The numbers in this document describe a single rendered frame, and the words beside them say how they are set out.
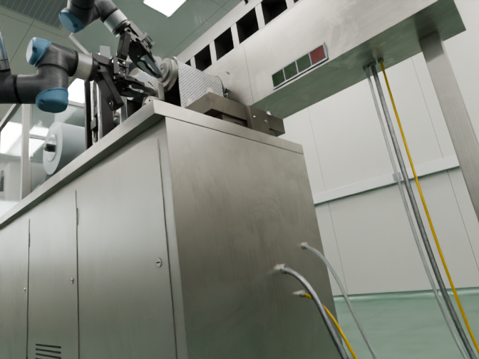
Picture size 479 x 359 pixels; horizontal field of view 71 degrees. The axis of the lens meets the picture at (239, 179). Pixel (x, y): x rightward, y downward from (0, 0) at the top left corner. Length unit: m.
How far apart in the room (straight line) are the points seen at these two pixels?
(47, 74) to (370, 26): 0.98
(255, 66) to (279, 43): 0.14
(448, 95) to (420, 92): 2.39
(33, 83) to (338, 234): 3.25
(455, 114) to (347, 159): 2.57
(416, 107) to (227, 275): 3.04
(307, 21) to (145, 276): 1.07
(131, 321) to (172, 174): 0.38
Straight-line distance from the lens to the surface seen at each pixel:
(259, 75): 1.48
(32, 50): 1.06
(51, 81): 1.02
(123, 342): 0.97
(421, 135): 3.56
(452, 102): 1.27
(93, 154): 1.09
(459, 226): 3.42
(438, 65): 1.32
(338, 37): 1.32
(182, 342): 0.78
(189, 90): 1.34
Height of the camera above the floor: 0.48
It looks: 15 degrees up
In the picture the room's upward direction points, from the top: 8 degrees counter-clockwise
